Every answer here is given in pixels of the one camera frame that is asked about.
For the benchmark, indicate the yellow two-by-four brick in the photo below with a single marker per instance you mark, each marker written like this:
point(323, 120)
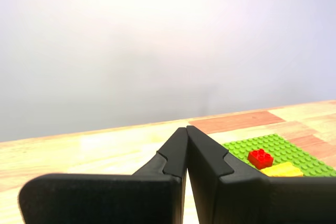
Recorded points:
point(283, 171)

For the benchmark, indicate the green studded baseplate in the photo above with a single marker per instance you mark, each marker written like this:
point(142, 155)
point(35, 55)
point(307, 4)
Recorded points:
point(283, 145)

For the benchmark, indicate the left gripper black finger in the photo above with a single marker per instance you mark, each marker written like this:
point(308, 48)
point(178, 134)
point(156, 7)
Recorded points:
point(105, 197)
point(262, 200)

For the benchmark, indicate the red two-by-two brick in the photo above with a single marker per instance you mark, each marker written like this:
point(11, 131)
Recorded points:
point(260, 158)

